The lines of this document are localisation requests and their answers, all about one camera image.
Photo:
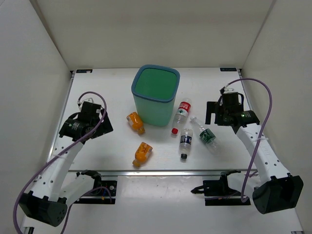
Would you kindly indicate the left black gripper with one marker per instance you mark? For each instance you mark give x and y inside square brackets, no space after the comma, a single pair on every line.
[106,127]

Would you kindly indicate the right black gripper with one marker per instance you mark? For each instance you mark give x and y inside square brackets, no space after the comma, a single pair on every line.
[214,107]

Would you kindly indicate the red label water bottle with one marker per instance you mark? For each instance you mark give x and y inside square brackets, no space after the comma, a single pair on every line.
[181,115]

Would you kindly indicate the green label water bottle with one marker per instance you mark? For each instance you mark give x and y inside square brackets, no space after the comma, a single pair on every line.
[207,137]

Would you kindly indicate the orange juice bottle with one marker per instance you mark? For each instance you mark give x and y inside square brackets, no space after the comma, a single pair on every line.
[142,154]
[136,123]

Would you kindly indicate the blue label water bottle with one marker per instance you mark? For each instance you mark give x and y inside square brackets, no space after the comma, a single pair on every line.
[185,143]

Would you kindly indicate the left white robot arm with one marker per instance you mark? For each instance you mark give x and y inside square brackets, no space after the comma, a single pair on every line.
[48,200]

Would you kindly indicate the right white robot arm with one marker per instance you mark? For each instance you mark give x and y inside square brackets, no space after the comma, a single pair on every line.
[275,189]

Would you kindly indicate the teal plastic bin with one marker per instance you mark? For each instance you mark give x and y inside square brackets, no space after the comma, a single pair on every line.
[154,89]

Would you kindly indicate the right table corner label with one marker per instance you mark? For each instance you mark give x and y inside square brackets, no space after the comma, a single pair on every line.
[228,69]

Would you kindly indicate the table corner label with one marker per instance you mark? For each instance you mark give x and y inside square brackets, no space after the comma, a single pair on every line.
[82,71]
[228,69]

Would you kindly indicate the left table corner label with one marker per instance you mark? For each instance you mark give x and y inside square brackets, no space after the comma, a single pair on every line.
[82,71]

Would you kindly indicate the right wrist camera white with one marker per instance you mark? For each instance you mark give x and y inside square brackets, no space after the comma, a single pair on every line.
[226,89]

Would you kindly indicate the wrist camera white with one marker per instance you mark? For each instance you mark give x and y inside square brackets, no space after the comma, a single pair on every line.
[80,102]
[226,89]

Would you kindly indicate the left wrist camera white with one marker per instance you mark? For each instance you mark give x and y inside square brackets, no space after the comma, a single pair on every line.
[80,102]

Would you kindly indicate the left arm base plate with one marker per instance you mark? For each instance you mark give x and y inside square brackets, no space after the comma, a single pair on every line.
[102,196]

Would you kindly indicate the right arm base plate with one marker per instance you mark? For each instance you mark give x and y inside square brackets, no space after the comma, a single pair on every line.
[215,194]

